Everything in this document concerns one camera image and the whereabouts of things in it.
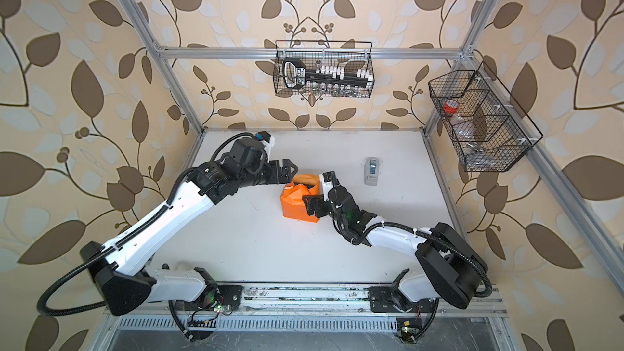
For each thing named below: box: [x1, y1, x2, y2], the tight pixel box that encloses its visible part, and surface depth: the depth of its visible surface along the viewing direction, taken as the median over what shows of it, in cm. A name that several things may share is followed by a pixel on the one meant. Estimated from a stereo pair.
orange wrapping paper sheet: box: [280, 176, 321, 223], surface depth 84 cm
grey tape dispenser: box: [364, 156, 380, 187], surface depth 104 cm
